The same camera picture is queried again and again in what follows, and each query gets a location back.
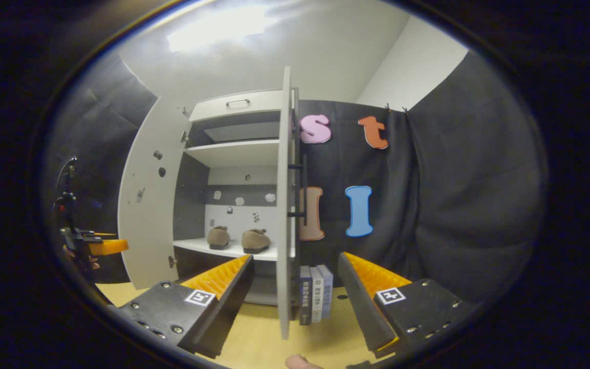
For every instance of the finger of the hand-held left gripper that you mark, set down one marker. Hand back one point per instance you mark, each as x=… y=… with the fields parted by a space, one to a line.
x=108 y=247
x=95 y=236

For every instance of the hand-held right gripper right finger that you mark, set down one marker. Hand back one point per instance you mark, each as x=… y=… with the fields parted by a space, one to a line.
x=361 y=307

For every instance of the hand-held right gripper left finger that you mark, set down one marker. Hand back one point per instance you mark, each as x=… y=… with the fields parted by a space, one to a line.
x=231 y=302

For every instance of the white shoe cabinet door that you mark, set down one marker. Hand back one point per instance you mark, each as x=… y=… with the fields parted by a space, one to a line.
x=283 y=205
x=146 y=230

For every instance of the brown fuzzy shoe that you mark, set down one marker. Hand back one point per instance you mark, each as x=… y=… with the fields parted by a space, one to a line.
x=218 y=238
x=255 y=242

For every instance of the white shoe cabinet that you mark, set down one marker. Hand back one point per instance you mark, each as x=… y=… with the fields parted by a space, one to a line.
x=261 y=179

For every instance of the white cabinet shelf board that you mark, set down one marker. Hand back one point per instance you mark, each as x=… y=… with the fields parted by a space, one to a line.
x=192 y=245
x=233 y=151

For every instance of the white cabinet drawer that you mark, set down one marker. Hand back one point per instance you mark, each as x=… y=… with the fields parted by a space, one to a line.
x=264 y=102

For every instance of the white book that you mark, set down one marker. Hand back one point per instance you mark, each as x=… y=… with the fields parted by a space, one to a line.
x=316 y=297

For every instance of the dark blue book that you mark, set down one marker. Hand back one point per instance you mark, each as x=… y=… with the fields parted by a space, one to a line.
x=304 y=297

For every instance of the black backdrop cloth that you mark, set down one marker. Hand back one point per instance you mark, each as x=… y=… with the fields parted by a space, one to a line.
x=454 y=205

